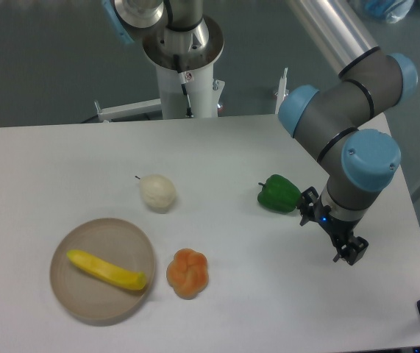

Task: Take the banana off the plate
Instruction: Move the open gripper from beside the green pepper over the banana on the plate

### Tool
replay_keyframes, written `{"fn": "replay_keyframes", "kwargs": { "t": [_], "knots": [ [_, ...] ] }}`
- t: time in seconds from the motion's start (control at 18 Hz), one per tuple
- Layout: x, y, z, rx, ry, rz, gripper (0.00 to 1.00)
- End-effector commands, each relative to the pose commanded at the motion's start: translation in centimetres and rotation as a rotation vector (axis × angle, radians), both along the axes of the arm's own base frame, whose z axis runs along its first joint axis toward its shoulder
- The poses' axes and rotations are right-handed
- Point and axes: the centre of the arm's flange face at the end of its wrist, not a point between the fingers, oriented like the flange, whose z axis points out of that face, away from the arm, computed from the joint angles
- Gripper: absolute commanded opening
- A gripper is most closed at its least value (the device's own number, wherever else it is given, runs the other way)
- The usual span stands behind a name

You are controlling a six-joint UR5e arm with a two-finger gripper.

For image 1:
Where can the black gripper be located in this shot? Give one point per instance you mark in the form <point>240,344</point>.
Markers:
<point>323,211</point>

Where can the yellow banana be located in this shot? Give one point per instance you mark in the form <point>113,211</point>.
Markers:
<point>107,272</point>

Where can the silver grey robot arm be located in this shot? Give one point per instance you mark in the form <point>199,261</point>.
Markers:
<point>183,44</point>

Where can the beige round plate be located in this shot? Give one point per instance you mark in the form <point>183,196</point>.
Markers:
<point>87,298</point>

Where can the green bell pepper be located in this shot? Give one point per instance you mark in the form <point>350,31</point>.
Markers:
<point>278,194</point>

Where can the orange knotted bread roll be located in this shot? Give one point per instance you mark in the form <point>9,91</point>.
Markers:
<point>187,273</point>

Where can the white pear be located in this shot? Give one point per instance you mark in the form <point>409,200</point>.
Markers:
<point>157,192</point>

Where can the blue plastic bag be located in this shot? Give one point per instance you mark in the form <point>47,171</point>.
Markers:
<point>388,11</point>

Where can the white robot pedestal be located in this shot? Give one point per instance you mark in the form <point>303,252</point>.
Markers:
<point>183,94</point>

